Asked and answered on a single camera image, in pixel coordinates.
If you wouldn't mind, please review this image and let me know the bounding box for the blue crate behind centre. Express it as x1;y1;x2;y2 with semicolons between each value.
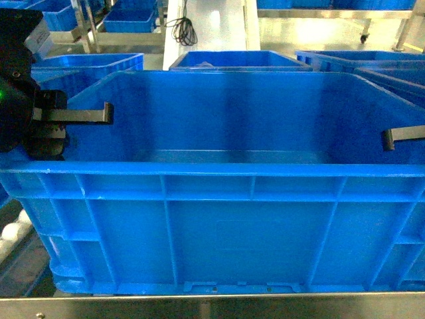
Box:
169;51;313;72

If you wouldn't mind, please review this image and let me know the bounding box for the steel rack far right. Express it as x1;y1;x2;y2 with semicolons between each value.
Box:
257;1;424;52

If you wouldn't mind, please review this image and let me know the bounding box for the blue crate far shelf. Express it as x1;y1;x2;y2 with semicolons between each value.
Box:
104;0;158;33

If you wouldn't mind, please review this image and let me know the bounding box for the blue crate behind left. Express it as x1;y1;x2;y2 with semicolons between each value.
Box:
31;53;144;99

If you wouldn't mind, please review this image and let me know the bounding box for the steel roller shelf frame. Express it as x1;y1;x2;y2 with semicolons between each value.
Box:
1;191;424;318

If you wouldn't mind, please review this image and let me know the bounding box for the large blue plastic crate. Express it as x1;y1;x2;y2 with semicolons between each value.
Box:
1;71;424;295

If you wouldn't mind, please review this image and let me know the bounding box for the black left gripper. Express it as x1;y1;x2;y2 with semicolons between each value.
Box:
1;9;114;160

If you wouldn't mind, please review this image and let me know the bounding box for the blue crate behind right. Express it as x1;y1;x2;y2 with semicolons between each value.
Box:
296;51;424;108

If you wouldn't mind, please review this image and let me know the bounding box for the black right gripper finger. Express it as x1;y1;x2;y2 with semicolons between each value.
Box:
381;125;425;152

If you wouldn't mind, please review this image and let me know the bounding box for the black coiled cable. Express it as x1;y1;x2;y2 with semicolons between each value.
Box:
165;0;199;47

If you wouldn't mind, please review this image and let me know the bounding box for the blue crate far top left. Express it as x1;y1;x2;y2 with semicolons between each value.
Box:
1;0;78;31

